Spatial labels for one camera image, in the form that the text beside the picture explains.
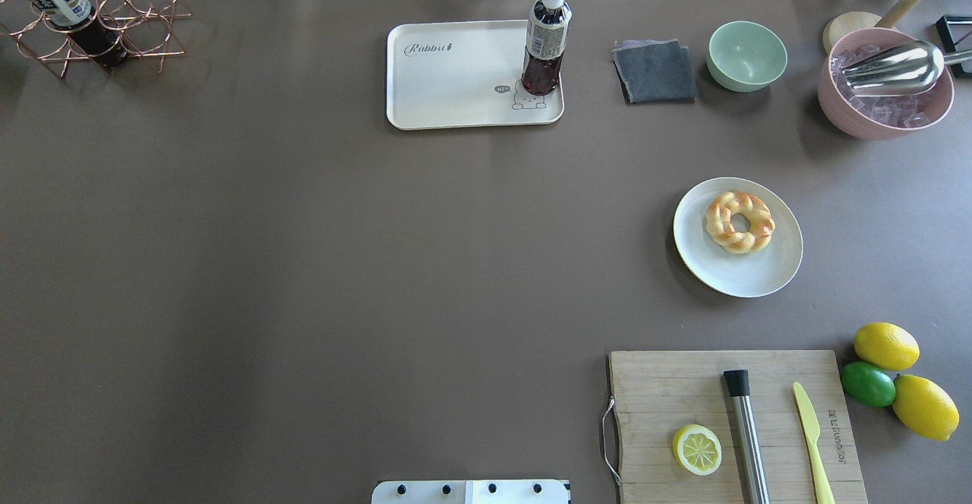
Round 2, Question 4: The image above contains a braided glazed donut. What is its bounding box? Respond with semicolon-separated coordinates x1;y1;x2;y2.
705;191;775;254

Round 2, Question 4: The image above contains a white round plate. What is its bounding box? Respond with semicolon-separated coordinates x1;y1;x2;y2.
673;178;804;298

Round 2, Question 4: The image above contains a cream rabbit tray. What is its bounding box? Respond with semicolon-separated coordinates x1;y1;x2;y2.
386;20;565;131

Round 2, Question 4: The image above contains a dark tea bottle on tray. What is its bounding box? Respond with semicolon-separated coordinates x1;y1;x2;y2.
520;0;572;96

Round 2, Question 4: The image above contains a wooden cutting board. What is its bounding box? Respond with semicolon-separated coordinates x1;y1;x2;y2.
610;351;868;503

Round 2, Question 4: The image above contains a grey folded cloth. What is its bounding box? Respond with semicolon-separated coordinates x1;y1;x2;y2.
611;39;698;104

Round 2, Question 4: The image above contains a steel muddler rod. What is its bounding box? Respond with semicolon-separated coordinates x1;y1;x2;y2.
723;369;771;503

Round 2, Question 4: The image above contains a half lemon slice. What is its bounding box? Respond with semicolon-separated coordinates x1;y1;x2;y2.
671;424;722;476

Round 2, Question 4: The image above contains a green bowl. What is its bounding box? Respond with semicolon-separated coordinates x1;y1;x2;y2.
707;20;788;93

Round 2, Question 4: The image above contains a yellow plastic knife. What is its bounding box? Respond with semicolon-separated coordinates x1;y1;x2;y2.
793;382;836;504

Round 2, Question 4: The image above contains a pink ice bowl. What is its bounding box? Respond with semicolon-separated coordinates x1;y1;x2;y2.
817;29;954;140

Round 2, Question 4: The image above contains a green lime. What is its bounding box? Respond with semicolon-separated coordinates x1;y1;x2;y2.
840;361;897;408

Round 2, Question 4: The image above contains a yellow lemon far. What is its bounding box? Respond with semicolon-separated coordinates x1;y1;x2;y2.
854;322;920;370

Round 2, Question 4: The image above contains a yellow lemon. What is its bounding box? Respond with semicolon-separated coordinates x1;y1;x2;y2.
854;322;920;370
892;375;961;442

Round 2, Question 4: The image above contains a metal ice scoop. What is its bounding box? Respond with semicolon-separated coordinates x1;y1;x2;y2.
843;40;971;96

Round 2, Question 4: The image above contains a yellow lemon near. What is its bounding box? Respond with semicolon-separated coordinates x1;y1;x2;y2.
892;375;961;442

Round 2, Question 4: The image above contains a wooden cup tree stand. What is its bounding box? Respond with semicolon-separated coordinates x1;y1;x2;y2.
822;0;972;53

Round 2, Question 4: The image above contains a bottle in copper rack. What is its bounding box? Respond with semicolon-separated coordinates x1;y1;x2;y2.
31;0;128;69

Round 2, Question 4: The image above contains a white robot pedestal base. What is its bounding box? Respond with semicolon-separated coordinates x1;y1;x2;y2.
371;479;572;503

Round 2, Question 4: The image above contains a copper wire bottle rack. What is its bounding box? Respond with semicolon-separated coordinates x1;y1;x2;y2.
2;0;192;78

